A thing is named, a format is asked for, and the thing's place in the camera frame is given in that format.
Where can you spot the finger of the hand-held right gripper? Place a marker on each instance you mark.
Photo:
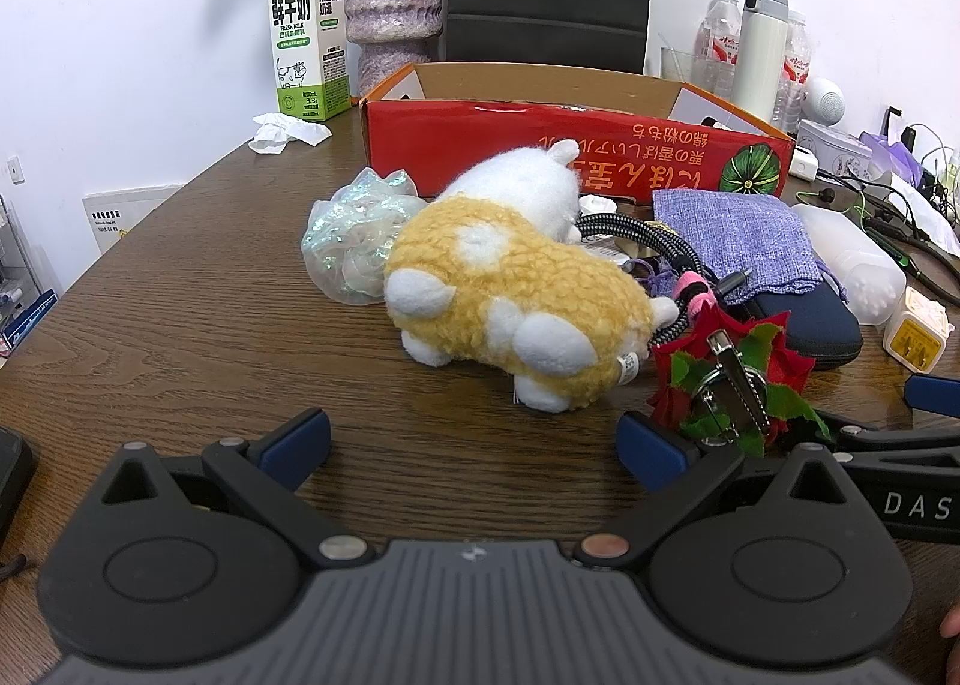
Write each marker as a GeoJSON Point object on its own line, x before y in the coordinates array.
{"type": "Point", "coordinates": [885, 439]}
{"type": "Point", "coordinates": [934, 396]}

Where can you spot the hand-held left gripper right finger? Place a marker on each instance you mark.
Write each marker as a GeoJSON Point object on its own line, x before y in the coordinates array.
{"type": "Point", "coordinates": [651, 449]}

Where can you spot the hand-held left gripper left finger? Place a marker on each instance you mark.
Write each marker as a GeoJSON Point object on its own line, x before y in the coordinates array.
{"type": "Point", "coordinates": [296, 439]}

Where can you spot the white and yellow charger plug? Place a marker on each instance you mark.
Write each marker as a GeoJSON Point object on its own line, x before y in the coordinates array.
{"type": "Point", "coordinates": [919, 336]}

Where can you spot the red fabric flower clip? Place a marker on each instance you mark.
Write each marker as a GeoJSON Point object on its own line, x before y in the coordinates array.
{"type": "Point", "coordinates": [675, 385]}

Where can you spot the navy zip case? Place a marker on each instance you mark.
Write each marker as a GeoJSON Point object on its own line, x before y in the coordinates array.
{"type": "Point", "coordinates": [817, 325]}

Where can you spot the translucent white plastic bottle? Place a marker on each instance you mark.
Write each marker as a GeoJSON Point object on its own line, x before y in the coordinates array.
{"type": "Point", "coordinates": [847, 257]}

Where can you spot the iridescent plastic bag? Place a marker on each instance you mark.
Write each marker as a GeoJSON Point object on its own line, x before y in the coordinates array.
{"type": "Point", "coordinates": [352, 235]}

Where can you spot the yellow and white plush toy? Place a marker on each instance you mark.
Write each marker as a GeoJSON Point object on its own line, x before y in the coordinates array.
{"type": "Point", "coordinates": [510, 280]}

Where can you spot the purple cloth pouch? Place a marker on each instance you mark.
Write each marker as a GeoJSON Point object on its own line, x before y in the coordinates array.
{"type": "Point", "coordinates": [735, 235]}

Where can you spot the red cardboard box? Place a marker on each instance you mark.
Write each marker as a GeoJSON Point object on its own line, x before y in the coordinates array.
{"type": "Point", "coordinates": [487, 138]}

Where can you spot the person's right hand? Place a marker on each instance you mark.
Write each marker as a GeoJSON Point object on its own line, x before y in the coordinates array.
{"type": "Point", "coordinates": [951, 621]}

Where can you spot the purple plastic bag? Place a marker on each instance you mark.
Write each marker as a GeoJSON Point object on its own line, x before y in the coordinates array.
{"type": "Point", "coordinates": [892, 156]}

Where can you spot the white floral tin box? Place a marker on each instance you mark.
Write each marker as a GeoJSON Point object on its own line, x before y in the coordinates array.
{"type": "Point", "coordinates": [836, 149]}

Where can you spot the small white box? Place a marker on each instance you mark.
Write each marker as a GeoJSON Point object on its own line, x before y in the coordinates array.
{"type": "Point", "coordinates": [802, 162]}

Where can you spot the black object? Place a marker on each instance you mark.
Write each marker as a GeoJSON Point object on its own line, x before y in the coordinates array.
{"type": "Point", "coordinates": [13, 482]}

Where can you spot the blue box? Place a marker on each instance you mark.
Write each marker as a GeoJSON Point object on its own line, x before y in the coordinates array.
{"type": "Point", "coordinates": [26, 321]}

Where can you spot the crumpled white tissue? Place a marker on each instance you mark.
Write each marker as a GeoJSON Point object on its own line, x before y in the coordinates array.
{"type": "Point", "coordinates": [289, 130]}

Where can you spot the white round speaker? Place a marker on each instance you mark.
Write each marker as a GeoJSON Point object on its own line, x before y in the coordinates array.
{"type": "Point", "coordinates": [825, 100]}

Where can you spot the clear water bottle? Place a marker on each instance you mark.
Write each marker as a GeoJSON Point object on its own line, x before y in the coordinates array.
{"type": "Point", "coordinates": [716, 40]}
{"type": "Point", "coordinates": [793, 70]}

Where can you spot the white thermos flask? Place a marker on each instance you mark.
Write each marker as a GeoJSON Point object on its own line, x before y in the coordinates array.
{"type": "Point", "coordinates": [759, 55]}

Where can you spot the green and white milk carton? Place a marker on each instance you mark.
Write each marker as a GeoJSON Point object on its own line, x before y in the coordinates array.
{"type": "Point", "coordinates": [300, 33]}

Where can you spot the purple stone vase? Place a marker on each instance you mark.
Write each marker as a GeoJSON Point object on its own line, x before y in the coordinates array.
{"type": "Point", "coordinates": [390, 3]}

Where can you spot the white wall socket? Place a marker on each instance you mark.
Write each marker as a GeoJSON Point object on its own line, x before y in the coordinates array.
{"type": "Point", "coordinates": [14, 169]}

